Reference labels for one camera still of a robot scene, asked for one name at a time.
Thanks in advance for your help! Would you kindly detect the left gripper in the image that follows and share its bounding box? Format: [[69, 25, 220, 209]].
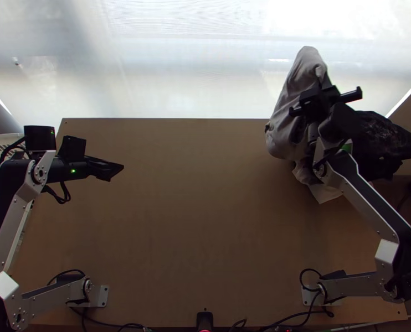
[[58, 136, 125, 183]]

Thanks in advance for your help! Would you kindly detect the heap of clothes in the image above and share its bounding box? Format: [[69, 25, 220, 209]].
[[291, 110, 411, 205]]

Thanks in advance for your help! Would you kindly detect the black cable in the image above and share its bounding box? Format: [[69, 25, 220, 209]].
[[45, 179, 72, 205], [299, 268, 324, 289], [75, 305, 151, 332], [231, 305, 336, 332], [47, 269, 87, 288]]

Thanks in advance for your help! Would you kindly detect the white t-shirt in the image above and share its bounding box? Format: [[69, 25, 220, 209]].
[[263, 45, 333, 163]]

